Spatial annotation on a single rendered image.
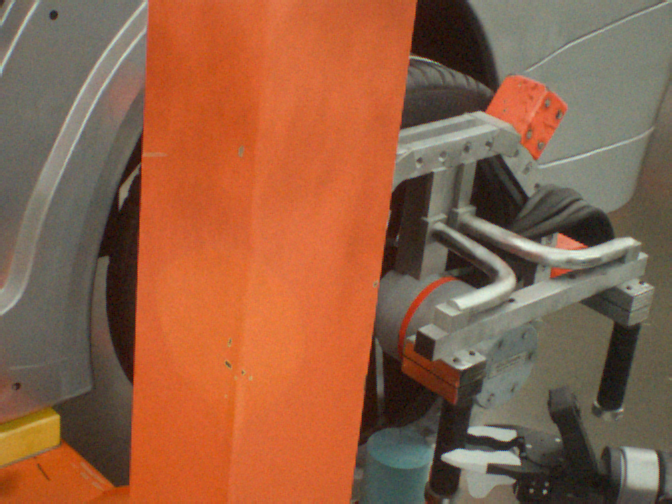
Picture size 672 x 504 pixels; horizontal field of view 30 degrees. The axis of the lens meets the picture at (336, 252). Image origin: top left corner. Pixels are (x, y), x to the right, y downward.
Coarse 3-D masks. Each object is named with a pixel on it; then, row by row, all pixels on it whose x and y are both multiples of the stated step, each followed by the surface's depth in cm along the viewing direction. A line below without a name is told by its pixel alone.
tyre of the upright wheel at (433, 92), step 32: (416, 64) 170; (416, 96) 167; (448, 96) 171; (480, 96) 176; (128, 192) 168; (128, 224) 167; (128, 256) 168; (128, 288) 168; (128, 320) 170; (128, 352) 175; (416, 416) 197
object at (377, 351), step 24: (480, 168) 184; (480, 192) 189; (480, 216) 194; (480, 240) 196; (384, 264) 186; (456, 264) 193; (384, 360) 202; (384, 384) 199; (408, 384) 198; (384, 408) 194; (408, 408) 195; (360, 432) 189
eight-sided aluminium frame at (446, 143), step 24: (456, 120) 169; (480, 120) 169; (408, 144) 159; (432, 144) 159; (456, 144) 163; (480, 144) 166; (504, 144) 169; (408, 168) 157; (432, 168) 161; (504, 168) 174; (528, 168) 176; (504, 192) 185; (528, 192) 178; (552, 240) 188; (528, 264) 189; (432, 408) 194; (480, 408) 193; (432, 432) 191; (360, 456) 183; (360, 480) 178
